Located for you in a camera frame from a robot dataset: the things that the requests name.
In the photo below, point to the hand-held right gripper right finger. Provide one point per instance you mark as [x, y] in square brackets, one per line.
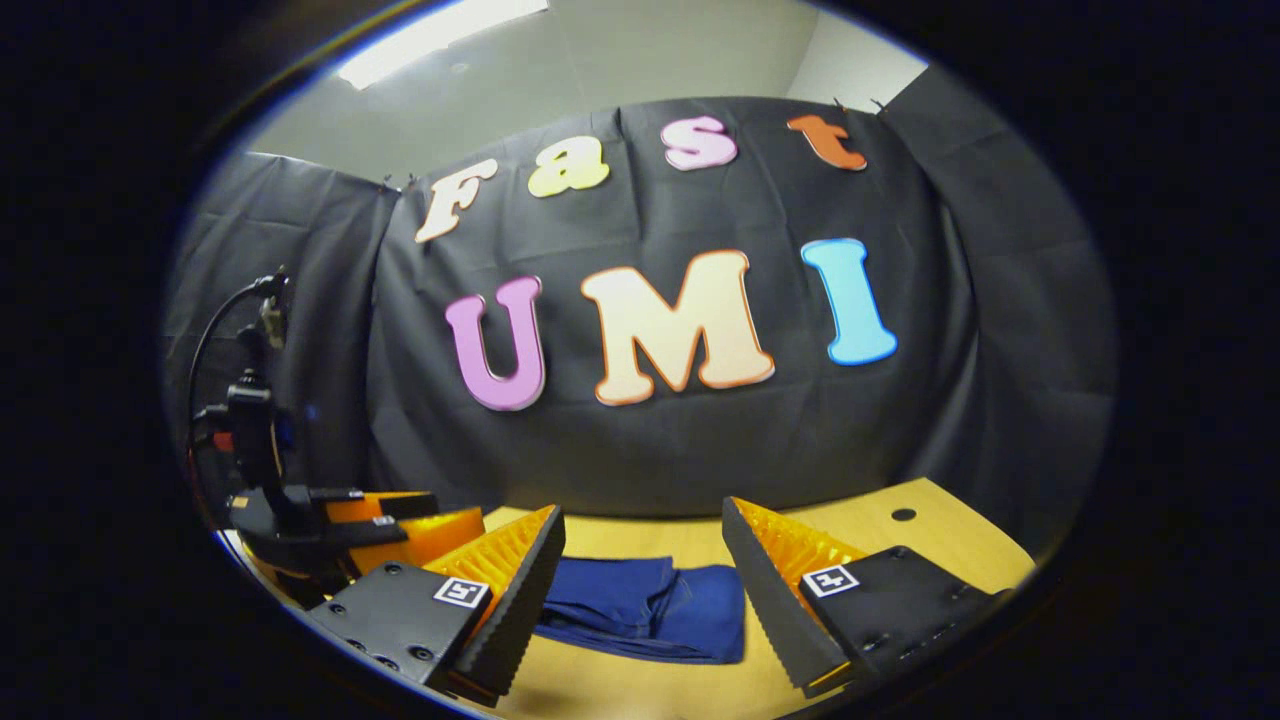
[770, 600]

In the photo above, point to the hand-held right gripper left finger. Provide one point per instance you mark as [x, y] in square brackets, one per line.
[525, 600]

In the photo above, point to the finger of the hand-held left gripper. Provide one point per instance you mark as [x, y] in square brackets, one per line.
[390, 506]
[430, 535]

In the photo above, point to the blue denim jeans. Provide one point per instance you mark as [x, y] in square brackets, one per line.
[650, 610]

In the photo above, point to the black backdrop cloth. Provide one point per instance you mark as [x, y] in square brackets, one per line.
[700, 450]

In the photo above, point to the ceiling light panel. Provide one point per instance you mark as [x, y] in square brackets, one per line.
[440, 35]

